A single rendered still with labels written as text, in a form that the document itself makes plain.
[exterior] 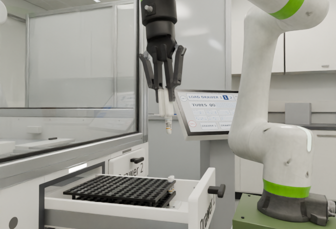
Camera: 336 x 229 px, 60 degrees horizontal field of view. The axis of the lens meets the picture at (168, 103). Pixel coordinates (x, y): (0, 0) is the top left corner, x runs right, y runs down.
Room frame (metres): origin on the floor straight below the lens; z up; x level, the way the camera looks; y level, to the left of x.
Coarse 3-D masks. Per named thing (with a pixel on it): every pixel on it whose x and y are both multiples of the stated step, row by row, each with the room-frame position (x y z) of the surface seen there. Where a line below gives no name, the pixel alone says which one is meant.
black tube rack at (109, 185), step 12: (96, 180) 0.77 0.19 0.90; (108, 180) 0.77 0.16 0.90; (120, 180) 0.77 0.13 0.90; (132, 180) 0.77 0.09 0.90; (144, 180) 0.77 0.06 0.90; (156, 180) 0.78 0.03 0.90; (72, 192) 0.66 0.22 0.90; (84, 192) 0.67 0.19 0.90; (96, 192) 0.66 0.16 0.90; (108, 192) 0.67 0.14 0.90; (120, 192) 0.66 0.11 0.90; (132, 192) 0.67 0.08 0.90; (144, 192) 0.66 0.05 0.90; (132, 204) 0.67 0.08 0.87; (144, 204) 0.67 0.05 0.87; (156, 204) 0.67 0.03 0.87; (168, 204) 0.77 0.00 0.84
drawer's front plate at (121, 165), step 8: (136, 152) 1.11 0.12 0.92; (144, 152) 1.19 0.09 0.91; (112, 160) 0.92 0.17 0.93; (120, 160) 0.97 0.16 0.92; (128, 160) 1.03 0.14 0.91; (144, 160) 1.19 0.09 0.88; (112, 168) 0.92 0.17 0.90; (120, 168) 0.97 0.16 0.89; (128, 168) 1.03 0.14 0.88; (136, 168) 1.11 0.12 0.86; (144, 168) 1.19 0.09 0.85
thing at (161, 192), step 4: (164, 184) 0.73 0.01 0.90; (168, 184) 0.74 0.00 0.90; (172, 184) 0.75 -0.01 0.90; (160, 188) 0.69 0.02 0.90; (164, 188) 0.69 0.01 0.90; (168, 188) 0.71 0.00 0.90; (156, 192) 0.66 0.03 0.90; (160, 192) 0.66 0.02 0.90; (164, 192) 0.68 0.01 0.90; (152, 196) 0.64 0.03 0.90; (156, 196) 0.64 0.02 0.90; (160, 196) 0.65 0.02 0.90; (148, 200) 0.61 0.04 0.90; (152, 200) 0.61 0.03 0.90; (156, 200) 0.62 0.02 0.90
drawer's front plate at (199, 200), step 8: (208, 168) 0.79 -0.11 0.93; (208, 176) 0.70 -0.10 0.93; (200, 184) 0.62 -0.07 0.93; (208, 184) 0.68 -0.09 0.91; (192, 192) 0.56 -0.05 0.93; (200, 192) 0.57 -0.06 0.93; (192, 200) 0.53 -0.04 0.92; (200, 200) 0.56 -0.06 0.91; (208, 200) 0.67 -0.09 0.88; (192, 208) 0.53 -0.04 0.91; (200, 208) 0.56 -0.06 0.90; (208, 208) 0.67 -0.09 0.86; (192, 216) 0.53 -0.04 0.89; (200, 216) 0.56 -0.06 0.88; (192, 224) 0.53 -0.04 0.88; (208, 224) 0.67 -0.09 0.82
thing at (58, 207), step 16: (96, 176) 0.87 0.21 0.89; (128, 176) 0.84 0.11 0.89; (48, 192) 0.68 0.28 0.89; (176, 192) 0.81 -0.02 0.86; (48, 208) 0.63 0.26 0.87; (64, 208) 0.62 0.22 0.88; (80, 208) 0.61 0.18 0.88; (96, 208) 0.60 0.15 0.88; (112, 208) 0.59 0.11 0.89; (128, 208) 0.58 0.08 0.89; (144, 208) 0.58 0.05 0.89; (160, 208) 0.57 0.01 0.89; (48, 224) 0.63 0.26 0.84; (64, 224) 0.62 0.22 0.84; (80, 224) 0.61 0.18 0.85; (96, 224) 0.60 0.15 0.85; (112, 224) 0.59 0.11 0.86; (128, 224) 0.58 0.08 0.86; (144, 224) 0.57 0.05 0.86; (160, 224) 0.56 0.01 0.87; (176, 224) 0.56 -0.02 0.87
